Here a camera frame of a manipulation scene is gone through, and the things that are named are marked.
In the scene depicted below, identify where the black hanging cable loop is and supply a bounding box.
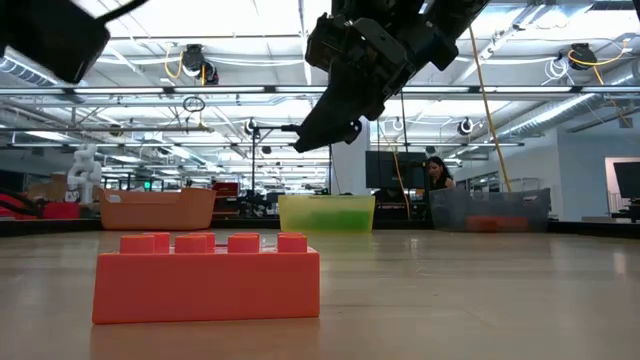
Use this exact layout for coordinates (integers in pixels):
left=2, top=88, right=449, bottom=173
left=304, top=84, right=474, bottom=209
left=182, top=95, right=207, bottom=114

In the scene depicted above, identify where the black metal stand frame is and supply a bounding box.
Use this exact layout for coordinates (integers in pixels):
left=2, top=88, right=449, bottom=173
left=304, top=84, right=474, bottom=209
left=251, top=124, right=333, bottom=196

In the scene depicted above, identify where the cardboard box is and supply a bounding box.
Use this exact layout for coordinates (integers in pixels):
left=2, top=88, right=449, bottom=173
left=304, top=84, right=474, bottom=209
left=27, top=173, right=69, bottom=202

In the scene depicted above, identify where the white building column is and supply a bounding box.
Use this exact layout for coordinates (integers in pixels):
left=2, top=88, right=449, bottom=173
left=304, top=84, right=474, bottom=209
left=331, top=119, right=372, bottom=196

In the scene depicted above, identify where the yellow translucent plastic bin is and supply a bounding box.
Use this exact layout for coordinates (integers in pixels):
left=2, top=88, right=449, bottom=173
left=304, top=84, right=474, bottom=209
left=277, top=194, right=377, bottom=234

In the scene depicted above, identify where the person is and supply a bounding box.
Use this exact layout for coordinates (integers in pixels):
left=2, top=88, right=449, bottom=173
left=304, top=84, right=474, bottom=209
left=425, top=155, right=457, bottom=192

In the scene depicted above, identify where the thick yellow hanging cable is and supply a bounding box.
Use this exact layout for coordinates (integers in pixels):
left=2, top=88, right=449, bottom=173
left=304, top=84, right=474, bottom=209
left=468, top=24, right=513, bottom=194

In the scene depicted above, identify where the grey translucent plastic bin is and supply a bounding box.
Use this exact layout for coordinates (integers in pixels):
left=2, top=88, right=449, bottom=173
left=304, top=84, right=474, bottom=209
left=428, top=187, right=552, bottom=233

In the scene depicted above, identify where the black wall monitor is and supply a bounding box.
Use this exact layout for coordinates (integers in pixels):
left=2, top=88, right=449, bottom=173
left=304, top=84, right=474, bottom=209
left=612, top=160, right=640, bottom=200

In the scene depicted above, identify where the red machine with black hose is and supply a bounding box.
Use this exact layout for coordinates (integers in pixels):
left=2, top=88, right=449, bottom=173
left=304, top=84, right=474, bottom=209
left=0, top=188, right=81, bottom=220

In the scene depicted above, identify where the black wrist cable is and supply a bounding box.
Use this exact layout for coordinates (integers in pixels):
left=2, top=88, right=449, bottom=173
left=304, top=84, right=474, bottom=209
left=96, top=0, right=151, bottom=24

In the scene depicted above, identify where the silver ventilation duct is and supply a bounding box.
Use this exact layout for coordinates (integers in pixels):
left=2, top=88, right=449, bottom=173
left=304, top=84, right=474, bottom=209
left=499, top=59, right=640, bottom=141

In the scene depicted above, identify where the long horizontal light bar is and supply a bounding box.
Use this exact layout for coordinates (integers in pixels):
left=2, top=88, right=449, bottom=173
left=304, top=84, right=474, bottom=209
left=0, top=85, right=640, bottom=97

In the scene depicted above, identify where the thin yellow hanging cable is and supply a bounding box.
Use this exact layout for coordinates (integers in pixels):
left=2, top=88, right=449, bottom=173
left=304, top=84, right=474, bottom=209
left=391, top=149, right=412, bottom=221

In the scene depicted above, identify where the black aluminium table frame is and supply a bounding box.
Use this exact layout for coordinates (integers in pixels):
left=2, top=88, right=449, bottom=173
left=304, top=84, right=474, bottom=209
left=0, top=215, right=640, bottom=239

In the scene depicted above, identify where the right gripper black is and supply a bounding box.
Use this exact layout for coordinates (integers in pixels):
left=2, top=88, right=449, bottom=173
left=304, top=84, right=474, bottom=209
left=293, top=0, right=432, bottom=154

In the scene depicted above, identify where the orange plastic bin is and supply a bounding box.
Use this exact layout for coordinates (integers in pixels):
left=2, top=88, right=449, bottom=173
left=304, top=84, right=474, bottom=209
left=98, top=187, right=218, bottom=232

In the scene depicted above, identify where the orange toy brick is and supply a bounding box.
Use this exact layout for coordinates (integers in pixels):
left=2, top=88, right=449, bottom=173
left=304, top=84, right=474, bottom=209
left=91, top=231, right=322, bottom=325

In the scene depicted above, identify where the red box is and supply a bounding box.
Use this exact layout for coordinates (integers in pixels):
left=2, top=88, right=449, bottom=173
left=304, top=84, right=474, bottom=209
left=212, top=181, right=240, bottom=199

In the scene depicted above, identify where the black computer monitor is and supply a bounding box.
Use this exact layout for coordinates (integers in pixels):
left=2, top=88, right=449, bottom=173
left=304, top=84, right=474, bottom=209
left=365, top=150, right=430, bottom=190

